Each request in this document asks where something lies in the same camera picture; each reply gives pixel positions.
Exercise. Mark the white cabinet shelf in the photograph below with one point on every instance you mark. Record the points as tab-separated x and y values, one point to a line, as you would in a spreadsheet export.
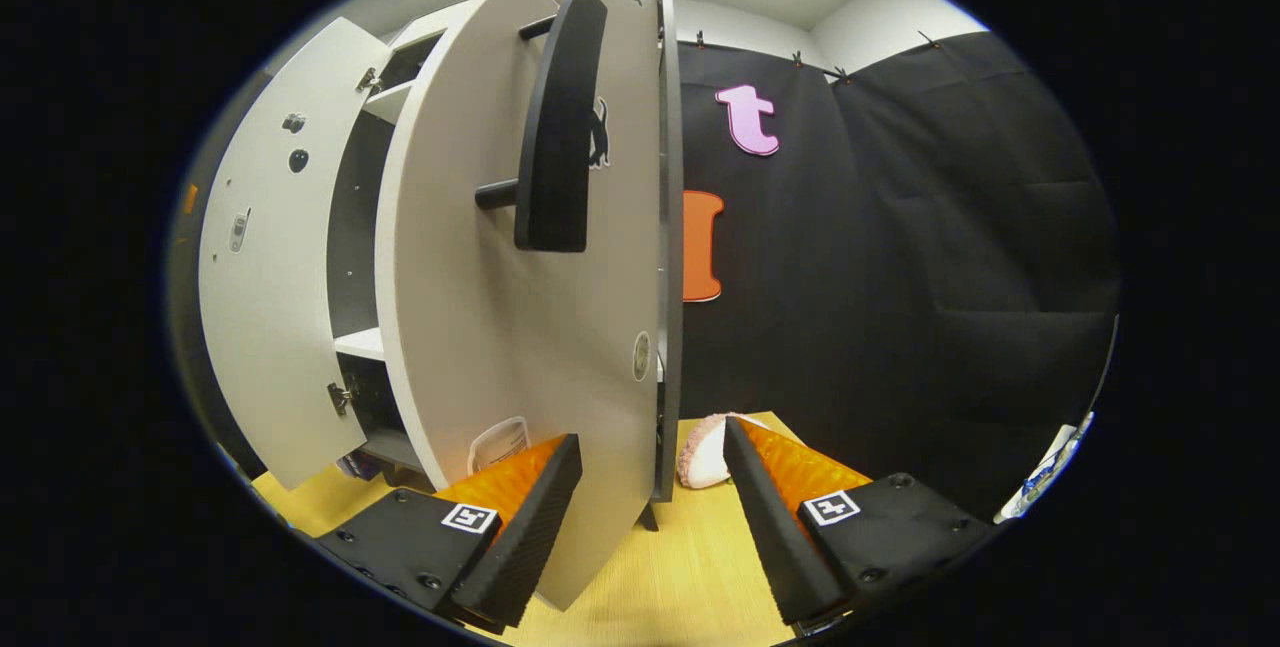
360	343
390	102

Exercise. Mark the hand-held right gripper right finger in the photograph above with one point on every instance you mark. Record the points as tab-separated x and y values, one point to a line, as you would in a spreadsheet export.
780	537

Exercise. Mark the metal door hinge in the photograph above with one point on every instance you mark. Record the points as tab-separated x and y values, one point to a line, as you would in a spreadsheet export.
340	397
368	80

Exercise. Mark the purple printed packet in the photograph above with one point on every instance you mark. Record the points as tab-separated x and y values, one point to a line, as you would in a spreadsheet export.
358	465

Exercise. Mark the white tray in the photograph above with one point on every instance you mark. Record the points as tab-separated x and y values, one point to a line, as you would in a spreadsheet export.
1045	472

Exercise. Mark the white cabinet door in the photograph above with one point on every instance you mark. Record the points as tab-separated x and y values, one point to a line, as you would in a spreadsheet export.
270	327
480	327

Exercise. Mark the pink plush toy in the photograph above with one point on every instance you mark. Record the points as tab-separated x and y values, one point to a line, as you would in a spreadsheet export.
700	462

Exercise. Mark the black backdrop cloth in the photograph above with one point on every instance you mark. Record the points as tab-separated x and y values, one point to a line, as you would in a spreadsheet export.
900	277

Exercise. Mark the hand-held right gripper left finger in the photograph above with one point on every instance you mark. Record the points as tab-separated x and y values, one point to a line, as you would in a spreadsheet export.
530	537

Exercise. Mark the white cabinet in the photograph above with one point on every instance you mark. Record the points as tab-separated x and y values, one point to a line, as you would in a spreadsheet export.
672	227

